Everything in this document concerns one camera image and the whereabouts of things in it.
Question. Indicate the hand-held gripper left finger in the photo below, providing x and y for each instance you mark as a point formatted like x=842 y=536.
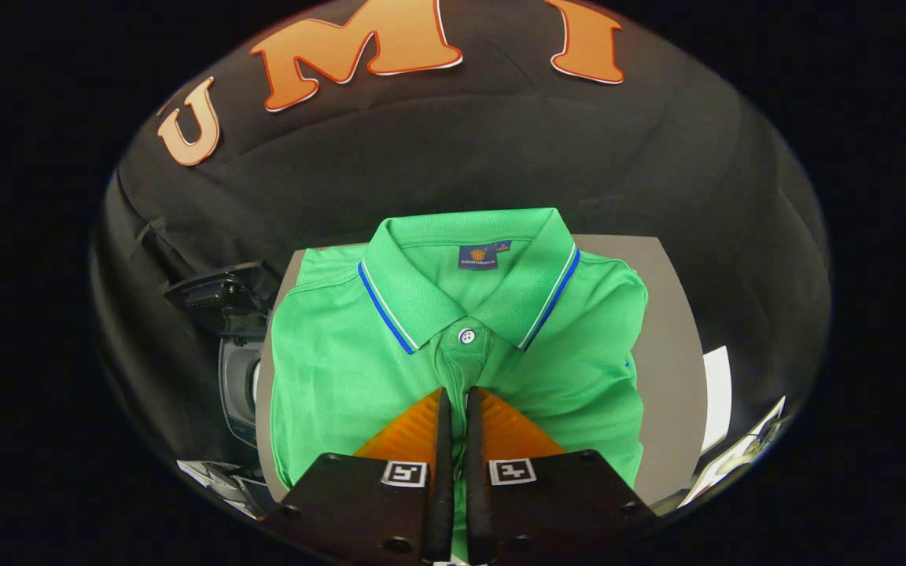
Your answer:
x=441 y=487

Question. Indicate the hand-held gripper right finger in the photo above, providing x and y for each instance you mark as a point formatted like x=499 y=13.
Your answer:
x=476 y=487

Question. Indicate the green polo shirt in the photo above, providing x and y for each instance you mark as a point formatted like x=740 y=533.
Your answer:
x=343 y=354

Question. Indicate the grey washing machine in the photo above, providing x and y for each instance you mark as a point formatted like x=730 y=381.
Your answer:
x=237 y=385

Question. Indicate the white board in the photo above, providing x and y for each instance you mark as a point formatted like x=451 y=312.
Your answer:
x=716 y=401

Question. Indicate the printed paper sheet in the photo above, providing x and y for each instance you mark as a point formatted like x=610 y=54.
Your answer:
x=744 y=456

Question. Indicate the black backdrop cloth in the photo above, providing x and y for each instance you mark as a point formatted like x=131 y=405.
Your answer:
x=461 y=141

